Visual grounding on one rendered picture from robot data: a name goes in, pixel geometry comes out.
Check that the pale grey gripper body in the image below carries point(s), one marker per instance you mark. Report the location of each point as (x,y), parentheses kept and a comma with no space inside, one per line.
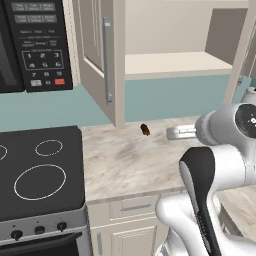
(176,132)

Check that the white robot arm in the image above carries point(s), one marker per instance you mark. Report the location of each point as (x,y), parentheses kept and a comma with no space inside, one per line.
(230,163)

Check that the beige cabinet door seen edge-on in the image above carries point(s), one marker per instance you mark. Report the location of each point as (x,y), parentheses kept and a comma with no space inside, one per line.
(238,50)

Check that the small brown food item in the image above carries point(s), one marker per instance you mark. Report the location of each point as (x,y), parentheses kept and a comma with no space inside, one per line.
(145,129)

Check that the pale grey rounded object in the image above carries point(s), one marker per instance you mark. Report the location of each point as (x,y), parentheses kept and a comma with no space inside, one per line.
(249,96)

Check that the beige drawer front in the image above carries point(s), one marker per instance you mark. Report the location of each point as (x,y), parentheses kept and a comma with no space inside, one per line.
(133,207)

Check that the beige base cupboard door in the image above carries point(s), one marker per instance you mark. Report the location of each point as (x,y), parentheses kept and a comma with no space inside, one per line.
(130,240)

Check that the black glass hob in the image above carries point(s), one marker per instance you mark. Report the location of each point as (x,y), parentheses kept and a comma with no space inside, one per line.
(40,173)

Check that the black oven knob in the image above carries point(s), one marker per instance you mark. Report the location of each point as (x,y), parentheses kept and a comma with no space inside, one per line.
(16,235)
(61,226)
(39,230)

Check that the black microwave oven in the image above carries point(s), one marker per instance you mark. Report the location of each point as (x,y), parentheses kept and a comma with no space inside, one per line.
(40,43)

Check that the silver oven with black door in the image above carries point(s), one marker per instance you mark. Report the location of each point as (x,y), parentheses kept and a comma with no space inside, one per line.
(43,240)

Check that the beige wall cabinet with shelf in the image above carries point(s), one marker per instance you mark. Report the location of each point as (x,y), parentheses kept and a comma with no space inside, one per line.
(173,63)

